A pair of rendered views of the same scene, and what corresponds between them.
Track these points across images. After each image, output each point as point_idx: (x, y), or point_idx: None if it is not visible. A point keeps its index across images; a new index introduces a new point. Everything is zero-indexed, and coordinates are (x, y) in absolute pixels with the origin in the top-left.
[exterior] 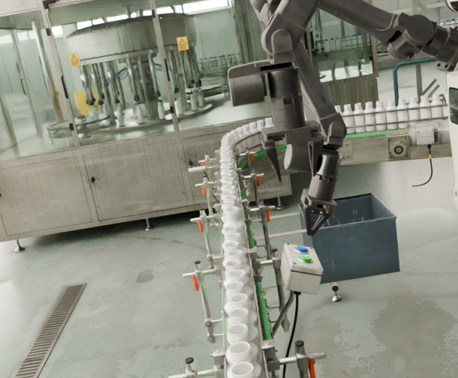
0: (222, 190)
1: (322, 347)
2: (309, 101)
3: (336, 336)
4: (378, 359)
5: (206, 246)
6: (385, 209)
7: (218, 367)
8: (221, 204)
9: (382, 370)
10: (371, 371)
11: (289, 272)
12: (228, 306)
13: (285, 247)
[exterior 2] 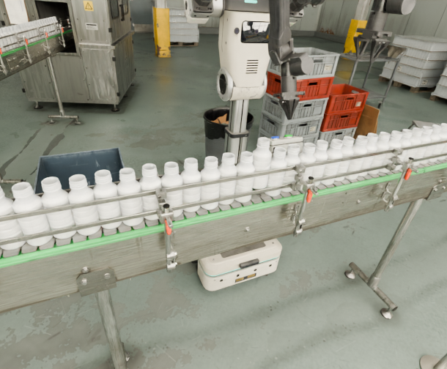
0: (89, 200)
1: None
2: (289, 25)
3: None
4: (42, 310)
5: (170, 245)
6: (91, 153)
7: (397, 157)
8: (161, 187)
9: (59, 305)
10: (58, 314)
11: (302, 143)
12: (366, 148)
13: (278, 140)
